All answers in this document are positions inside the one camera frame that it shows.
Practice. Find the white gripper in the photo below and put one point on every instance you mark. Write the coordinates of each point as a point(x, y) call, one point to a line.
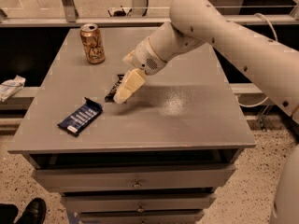
point(146, 57)

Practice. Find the black chocolate rxbar wrapper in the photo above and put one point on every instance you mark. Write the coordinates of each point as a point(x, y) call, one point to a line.
point(110, 96)

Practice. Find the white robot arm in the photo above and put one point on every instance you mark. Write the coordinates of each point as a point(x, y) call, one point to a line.
point(270, 65)

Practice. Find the blue blueberry rxbar wrapper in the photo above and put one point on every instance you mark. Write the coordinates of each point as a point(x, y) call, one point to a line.
point(76, 122)

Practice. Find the gold soda can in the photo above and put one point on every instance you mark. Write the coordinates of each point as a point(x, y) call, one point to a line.
point(92, 43)

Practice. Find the grey drawer cabinet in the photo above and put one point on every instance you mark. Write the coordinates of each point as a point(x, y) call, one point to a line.
point(185, 115)

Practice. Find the top grey drawer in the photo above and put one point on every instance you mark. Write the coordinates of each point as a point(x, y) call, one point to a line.
point(134, 178)

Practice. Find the grey drawer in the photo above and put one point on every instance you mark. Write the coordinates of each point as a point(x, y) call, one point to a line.
point(134, 178)
point(139, 202)
point(147, 217)

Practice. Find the middle grey drawer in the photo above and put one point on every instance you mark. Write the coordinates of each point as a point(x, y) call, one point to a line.
point(139, 202)

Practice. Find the bottom grey drawer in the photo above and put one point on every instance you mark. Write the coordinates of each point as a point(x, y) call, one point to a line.
point(147, 217)

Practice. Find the black shoe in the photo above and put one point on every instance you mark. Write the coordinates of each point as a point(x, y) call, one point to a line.
point(34, 213)

